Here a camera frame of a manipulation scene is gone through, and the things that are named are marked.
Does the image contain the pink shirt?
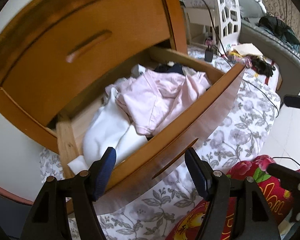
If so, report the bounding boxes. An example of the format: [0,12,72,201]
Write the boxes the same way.
[115,70,211,135]

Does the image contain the wooden nightstand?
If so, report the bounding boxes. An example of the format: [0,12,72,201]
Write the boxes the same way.
[0,0,187,151]

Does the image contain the grey sofa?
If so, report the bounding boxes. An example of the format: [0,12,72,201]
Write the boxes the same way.
[237,0,300,100]

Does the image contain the red floral blanket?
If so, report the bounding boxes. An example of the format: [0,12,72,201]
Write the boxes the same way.
[167,150,300,239]

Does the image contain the black power adapter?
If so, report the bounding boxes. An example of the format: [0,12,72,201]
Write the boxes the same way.
[204,46,214,63]

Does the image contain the white lattice shelf rack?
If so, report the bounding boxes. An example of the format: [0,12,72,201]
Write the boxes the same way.
[179,0,241,52]

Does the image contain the colourful clutter pile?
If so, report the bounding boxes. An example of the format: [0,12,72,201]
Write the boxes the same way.
[226,43,280,89]

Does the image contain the navy blue printed garment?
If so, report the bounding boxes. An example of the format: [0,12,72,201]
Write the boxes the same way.
[154,62,185,75]

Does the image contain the dark clothes on sofa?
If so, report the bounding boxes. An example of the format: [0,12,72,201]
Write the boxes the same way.
[257,15,300,53]

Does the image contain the white garment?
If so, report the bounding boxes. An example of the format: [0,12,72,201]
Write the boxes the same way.
[82,77,148,166]

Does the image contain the black charging cable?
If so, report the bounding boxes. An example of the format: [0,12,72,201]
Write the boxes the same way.
[182,0,281,118]

